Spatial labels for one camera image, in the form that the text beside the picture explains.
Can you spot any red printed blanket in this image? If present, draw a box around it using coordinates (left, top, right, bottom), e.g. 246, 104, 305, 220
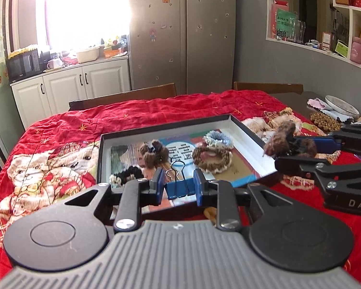
0, 90, 361, 279

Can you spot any black microwave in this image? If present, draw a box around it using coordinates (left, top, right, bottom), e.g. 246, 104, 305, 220
6, 49, 42, 83

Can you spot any wooden chair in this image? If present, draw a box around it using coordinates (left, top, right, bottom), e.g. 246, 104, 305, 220
68, 83, 178, 111
233, 81, 304, 95

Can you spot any pink cloth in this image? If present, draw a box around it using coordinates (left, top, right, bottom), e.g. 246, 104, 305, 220
307, 98, 332, 111

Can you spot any orange box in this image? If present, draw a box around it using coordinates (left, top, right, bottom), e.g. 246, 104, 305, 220
103, 49, 129, 59

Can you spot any green sign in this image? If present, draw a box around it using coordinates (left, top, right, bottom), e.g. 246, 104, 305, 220
276, 9, 298, 38

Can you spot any brown fuzzy hair clip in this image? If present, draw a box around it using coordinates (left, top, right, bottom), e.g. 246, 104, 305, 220
139, 140, 169, 170
263, 121, 318, 159

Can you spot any cork trivet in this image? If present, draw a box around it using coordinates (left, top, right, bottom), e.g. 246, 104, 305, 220
310, 112, 344, 132

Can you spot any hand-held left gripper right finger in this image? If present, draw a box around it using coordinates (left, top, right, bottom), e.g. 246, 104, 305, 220
193, 169, 291, 232

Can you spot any brown scrunchie white lace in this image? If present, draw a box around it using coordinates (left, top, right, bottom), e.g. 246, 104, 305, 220
192, 144, 233, 174

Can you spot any white wall shelf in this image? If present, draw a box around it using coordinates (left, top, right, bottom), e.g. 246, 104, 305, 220
265, 0, 361, 73

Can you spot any blue crochet scrunchie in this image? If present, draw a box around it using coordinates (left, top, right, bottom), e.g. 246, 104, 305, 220
203, 130, 232, 149

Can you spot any cream basin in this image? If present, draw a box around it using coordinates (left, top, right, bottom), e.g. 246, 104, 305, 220
75, 48, 101, 64

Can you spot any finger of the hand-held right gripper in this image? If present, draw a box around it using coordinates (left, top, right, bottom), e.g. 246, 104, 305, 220
275, 155, 361, 194
293, 125, 361, 158

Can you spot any silver refrigerator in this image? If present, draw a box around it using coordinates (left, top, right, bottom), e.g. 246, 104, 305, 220
128, 0, 237, 92

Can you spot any black scrunchie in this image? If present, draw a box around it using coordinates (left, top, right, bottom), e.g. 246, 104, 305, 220
110, 166, 145, 189

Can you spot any small red frame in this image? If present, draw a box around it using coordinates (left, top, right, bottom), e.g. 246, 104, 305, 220
322, 31, 335, 51

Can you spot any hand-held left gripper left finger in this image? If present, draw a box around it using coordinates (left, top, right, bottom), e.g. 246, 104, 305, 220
63, 168, 165, 234

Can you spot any green card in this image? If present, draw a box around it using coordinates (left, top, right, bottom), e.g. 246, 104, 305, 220
335, 41, 349, 58

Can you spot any blue binder clip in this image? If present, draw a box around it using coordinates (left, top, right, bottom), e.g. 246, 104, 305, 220
165, 161, 197, 200

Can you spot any red gift bag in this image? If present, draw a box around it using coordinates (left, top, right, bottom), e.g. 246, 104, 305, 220
270, 0, 290, 39

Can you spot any white bowl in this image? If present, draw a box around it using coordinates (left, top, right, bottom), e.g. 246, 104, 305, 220
324, 95, 361, 120

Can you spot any white kitchen cabinet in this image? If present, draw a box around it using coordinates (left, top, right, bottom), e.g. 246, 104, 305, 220
10, 57, 132, 129

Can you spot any black shallow box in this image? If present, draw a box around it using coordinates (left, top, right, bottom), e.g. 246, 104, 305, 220
96, 113, 280, 217

